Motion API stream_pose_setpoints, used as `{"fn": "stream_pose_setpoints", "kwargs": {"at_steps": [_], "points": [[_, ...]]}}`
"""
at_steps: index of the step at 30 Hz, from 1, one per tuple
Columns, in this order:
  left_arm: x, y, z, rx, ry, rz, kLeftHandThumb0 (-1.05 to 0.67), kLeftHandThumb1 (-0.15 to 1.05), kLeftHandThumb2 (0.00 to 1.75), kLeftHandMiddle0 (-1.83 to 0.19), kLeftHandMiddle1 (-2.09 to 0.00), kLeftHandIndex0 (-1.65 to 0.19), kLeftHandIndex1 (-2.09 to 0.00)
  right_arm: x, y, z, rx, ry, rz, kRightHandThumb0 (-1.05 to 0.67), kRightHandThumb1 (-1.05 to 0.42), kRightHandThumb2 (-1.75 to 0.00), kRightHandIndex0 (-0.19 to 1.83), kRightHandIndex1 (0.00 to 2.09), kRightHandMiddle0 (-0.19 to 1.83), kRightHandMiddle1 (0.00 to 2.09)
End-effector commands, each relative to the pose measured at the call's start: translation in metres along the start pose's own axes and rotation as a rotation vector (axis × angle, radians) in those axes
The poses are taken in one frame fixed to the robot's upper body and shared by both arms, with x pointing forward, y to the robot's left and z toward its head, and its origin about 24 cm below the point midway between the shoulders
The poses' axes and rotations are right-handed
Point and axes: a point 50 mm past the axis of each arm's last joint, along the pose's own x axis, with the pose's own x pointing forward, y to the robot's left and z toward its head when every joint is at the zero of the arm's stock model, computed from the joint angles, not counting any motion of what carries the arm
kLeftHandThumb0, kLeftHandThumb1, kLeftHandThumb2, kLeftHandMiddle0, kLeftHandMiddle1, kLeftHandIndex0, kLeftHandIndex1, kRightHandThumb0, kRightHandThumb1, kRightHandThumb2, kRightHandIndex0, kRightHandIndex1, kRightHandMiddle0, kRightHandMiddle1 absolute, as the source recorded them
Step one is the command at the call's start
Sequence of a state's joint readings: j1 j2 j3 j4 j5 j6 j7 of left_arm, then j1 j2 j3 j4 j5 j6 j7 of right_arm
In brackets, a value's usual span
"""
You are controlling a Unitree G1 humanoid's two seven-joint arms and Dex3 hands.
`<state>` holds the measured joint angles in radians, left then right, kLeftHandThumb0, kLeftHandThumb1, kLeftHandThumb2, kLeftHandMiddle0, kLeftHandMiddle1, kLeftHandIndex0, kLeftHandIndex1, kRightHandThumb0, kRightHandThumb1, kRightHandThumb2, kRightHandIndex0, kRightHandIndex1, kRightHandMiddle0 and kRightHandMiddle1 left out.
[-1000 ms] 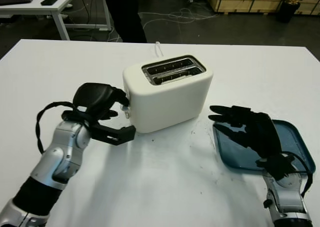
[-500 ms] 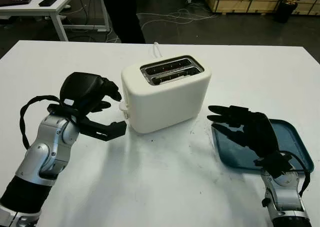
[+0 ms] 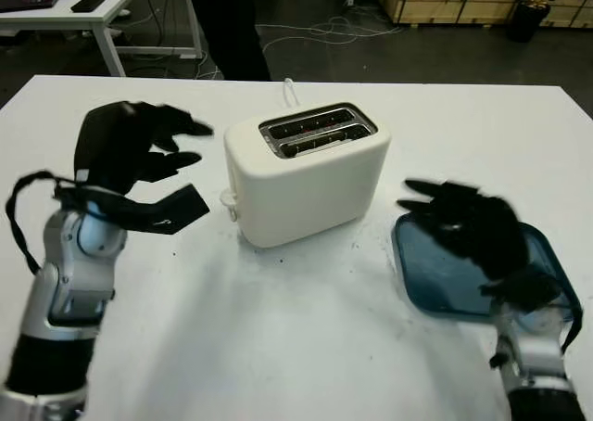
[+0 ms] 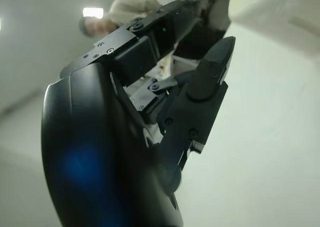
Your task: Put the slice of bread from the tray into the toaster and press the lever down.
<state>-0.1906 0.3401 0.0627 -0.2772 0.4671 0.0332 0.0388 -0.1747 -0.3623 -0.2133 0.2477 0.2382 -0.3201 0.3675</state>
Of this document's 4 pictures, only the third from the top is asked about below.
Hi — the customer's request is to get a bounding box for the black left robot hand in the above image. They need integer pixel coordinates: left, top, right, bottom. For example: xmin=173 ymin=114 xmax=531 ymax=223
xmin=72 ymin=99 xmax=216 ymax=196

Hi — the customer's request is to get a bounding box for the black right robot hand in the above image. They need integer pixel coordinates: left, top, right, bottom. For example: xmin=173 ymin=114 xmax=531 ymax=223
xmin=396 ymin=177 xmax=532 ymax=283

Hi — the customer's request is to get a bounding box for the blue plastic tray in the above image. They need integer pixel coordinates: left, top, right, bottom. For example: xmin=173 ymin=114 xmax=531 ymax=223
xmin=390 ymin=211 xmax=583 ymax=320

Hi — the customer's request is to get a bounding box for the white two-slot toaster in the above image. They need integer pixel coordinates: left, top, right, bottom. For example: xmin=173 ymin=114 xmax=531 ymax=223
xmin=223 ymin=101 xmax=392 ymax=249

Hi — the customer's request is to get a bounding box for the white office desk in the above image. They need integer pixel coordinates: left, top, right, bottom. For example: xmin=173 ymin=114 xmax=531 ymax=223
xmin=0 ymin=0 xmax=204 ymax=78

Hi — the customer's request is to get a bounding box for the standing person in dark trousers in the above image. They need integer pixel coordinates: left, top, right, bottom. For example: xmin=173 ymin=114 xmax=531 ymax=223
xmin=184 ymin=0 xmax=272 ymax=82

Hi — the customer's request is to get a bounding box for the black waste bin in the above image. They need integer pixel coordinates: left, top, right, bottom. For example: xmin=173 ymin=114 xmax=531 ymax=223
xmin=505 ymin=0 xmax=551 ymax=44

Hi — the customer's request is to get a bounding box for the wooden shipping crate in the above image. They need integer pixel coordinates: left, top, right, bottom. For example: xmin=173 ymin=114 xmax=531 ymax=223
xmin=374 ymin=0 xmax=593 ymax=28

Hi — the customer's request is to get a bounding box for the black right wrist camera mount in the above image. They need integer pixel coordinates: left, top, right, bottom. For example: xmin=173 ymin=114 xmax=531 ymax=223
xmin=479 ymin=272 xmax=561 ymax=311

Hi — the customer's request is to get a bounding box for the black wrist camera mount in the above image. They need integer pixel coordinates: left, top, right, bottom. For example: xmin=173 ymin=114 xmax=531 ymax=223
xmin=53 ymin=182 xmax=210 ymax=236
xmin=479 ymin=272 xmax=561 ymax=311

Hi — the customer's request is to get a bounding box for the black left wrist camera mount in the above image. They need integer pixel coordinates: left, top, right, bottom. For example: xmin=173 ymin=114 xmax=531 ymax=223
xmin=53 ymin=182 xmax=210 ymax=236

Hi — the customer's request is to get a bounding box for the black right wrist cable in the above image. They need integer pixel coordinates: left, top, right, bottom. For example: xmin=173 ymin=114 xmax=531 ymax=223
xmin=555 ymin=295 xmax=584 ymax=355

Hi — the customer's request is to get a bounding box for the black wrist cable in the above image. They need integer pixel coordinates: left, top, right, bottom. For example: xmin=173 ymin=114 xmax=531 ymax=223
xmin=555 ymin=295 xmax=584 ymax=355
xmin=5 ymin=170 xmax=61 ymax=274

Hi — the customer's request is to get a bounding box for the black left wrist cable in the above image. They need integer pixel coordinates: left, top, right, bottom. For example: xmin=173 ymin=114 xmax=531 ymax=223
xmin=5 ymin=170 xmax=61 ymax=274

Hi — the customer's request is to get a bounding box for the white toaster power cord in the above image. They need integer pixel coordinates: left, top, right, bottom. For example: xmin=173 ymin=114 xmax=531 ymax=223
xmin=281 ymin=77 xmax=300 ymax=108

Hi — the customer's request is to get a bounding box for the white cable on floor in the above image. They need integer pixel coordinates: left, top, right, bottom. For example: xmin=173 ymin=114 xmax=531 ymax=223
xmin=194 ymin=15 xmax=399 ymax=80

